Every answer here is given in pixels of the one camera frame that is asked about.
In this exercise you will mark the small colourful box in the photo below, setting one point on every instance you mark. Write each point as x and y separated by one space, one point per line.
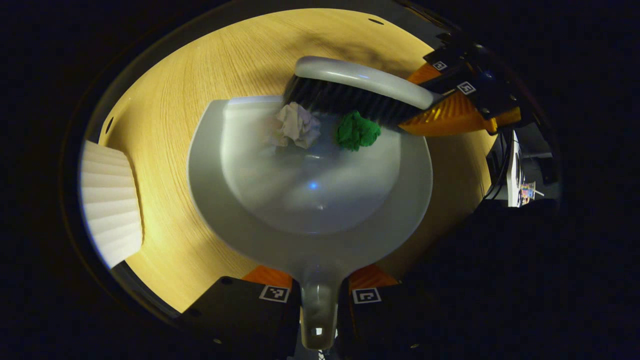
529 192

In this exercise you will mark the small white broom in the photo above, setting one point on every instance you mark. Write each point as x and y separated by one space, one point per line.
350 75

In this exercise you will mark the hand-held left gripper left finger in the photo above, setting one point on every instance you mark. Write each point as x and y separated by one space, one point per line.
240 310

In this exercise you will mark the white paper ball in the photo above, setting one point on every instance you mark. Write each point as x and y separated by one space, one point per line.
297 125

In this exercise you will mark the white dustpan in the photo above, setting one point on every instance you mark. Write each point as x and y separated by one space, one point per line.
310 200

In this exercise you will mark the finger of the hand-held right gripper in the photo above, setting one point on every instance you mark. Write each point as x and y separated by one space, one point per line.
450 117
447 62

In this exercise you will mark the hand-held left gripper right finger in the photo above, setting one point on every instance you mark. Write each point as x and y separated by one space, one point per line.
380 320

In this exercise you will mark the white ribbed cup garbage bin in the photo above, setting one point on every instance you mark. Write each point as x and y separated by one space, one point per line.
110 200

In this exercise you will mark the green paper ball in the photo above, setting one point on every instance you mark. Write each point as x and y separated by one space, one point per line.
357 131

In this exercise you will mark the white panel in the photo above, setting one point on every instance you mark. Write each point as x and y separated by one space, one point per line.
514 170

